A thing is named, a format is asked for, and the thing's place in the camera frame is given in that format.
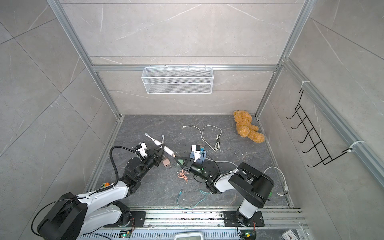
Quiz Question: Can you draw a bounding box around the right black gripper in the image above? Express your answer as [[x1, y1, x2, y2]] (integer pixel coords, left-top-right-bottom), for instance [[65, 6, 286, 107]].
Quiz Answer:
[[177, 157, 212, 183]]

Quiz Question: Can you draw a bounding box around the pink charger plug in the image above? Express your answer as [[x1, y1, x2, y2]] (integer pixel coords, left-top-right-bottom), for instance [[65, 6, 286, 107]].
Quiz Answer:
[[162, 158, 171, 167]]

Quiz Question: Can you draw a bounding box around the pink charging cable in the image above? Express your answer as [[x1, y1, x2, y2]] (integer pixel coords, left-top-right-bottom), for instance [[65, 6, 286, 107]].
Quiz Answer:
[[176, 169, 190, 183]]

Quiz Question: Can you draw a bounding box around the white charging cable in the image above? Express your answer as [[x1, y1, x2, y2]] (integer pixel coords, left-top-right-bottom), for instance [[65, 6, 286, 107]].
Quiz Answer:
[[181, 124, 223, 152]]

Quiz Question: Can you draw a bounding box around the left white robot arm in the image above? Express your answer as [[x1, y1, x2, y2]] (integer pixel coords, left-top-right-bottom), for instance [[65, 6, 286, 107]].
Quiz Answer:
[[31, 144, 166, 240]]

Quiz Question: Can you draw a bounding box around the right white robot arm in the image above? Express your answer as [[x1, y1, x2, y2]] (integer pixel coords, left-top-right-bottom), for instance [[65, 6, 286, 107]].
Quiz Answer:
[[175, 157, 275, 226]]

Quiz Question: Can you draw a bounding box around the blue power strip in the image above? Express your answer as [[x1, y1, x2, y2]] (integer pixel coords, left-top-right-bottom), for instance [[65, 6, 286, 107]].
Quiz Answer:
[[190, 151, 207, 165]]

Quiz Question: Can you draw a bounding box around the brown teddy bear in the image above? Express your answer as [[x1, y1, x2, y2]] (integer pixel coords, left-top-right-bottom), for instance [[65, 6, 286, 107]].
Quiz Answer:
[[233, 110, 265, 144]]

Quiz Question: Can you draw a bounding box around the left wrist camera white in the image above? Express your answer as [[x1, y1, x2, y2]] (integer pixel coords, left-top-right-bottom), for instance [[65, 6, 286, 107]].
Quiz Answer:
[[136, 143, 147, 159]]

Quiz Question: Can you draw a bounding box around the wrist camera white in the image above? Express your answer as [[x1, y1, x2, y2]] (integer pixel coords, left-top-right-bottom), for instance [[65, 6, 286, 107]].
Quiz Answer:
[[136, 143, 147, 159], [192, 145, 201, 162]]

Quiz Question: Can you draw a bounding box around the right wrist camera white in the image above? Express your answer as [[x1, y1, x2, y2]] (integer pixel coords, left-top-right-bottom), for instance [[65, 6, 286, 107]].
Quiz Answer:
[[192, 145, 201, 162]]

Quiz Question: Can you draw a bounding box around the green charging cable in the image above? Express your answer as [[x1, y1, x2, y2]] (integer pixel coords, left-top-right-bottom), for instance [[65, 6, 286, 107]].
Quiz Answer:
[[175, 188, 214, 210]]

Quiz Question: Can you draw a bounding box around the white wire mesh basket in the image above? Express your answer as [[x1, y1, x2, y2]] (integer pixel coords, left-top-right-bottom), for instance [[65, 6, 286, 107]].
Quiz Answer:
[[142, 67, 214, 95]]

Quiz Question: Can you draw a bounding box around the white power strip cord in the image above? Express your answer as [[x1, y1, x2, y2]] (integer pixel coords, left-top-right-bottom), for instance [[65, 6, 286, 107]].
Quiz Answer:
[[206, 160, 290, 193]]

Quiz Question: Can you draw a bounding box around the black wire hook rack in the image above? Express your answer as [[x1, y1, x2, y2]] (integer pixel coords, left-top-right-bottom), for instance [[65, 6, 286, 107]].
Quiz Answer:
[[286, 89, 353, 168]]

